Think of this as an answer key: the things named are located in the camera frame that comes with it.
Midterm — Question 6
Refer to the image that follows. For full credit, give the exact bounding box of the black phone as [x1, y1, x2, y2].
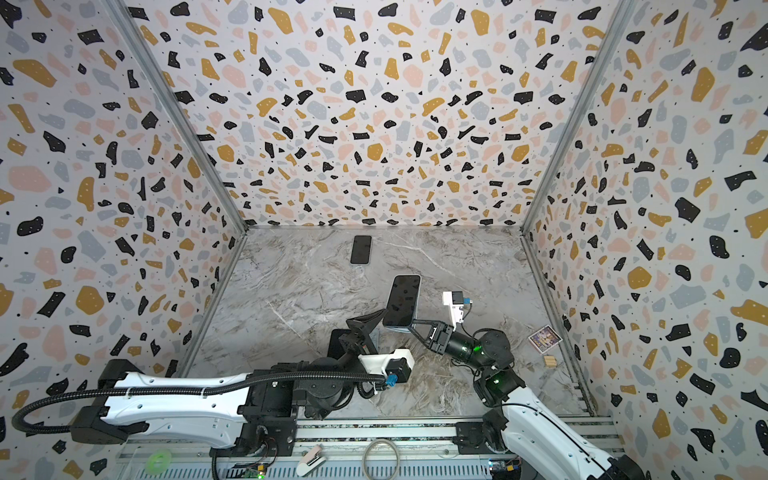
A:
[350, 235, 372, 265]
[382, 274, 421, 331]

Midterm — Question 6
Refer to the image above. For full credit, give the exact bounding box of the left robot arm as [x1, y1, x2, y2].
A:
[70, 311, 412, 456]

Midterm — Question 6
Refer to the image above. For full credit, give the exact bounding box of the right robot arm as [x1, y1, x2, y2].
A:
[408, 320, 645, 479]

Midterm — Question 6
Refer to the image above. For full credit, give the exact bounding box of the colourful printed card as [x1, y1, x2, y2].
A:
[528, 325, 562, 354]

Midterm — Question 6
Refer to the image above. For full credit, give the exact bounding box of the white pink small device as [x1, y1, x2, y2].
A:
[295, 445, 327, 477]

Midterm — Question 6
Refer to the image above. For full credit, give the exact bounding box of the green tape roll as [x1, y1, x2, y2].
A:
[144, 449, 172, 476]

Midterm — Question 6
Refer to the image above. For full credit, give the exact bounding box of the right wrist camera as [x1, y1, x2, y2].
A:
[442, 290, 472, 328]

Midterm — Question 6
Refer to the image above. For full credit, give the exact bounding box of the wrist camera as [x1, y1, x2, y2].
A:
[442, 290, 472, 328]
[358, 348, 415, 387]

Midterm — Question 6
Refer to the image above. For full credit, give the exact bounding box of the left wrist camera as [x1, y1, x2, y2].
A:
[358, 348, 415, 387]

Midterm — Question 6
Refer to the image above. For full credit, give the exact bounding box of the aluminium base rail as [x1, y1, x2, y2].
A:
[113, 416, 631, 480]

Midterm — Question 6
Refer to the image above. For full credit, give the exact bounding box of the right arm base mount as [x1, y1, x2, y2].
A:
[451, 420, 536, 455]

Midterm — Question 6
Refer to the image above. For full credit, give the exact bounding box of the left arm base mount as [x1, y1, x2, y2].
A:
[209, 419, 297, 458]

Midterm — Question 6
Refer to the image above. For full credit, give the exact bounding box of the white cable loop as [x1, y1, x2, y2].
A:
[361, 438, 401, 480]

